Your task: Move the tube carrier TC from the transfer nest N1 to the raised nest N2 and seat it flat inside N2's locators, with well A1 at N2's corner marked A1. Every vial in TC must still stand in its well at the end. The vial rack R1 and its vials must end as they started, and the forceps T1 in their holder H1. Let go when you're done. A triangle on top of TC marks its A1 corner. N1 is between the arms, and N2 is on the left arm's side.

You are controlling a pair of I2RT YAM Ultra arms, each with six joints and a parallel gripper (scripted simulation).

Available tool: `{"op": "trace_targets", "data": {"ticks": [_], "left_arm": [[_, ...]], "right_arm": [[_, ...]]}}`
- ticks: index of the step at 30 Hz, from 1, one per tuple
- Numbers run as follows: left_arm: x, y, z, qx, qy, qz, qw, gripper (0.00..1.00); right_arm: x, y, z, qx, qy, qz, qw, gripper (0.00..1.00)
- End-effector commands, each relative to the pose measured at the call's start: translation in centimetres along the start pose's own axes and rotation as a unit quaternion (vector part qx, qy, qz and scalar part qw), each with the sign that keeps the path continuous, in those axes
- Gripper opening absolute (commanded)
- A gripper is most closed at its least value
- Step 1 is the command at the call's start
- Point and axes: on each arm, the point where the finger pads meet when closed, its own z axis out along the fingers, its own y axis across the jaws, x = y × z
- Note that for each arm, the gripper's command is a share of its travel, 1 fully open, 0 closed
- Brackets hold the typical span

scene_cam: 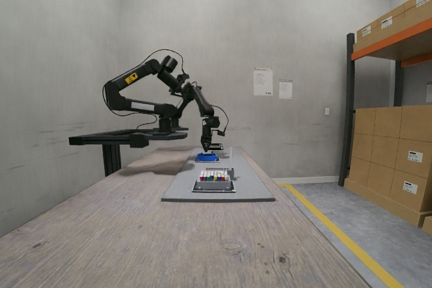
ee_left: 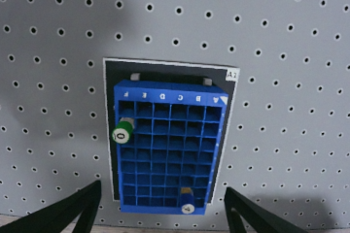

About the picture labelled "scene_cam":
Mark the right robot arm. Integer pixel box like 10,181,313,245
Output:
104,55,178,136

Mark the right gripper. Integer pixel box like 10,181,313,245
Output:
165,73,194,98

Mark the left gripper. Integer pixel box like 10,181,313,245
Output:
200,127,223,152

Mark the blue tube rack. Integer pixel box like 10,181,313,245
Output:
197,154,217,161

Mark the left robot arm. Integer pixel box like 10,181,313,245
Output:
171,85,220,128

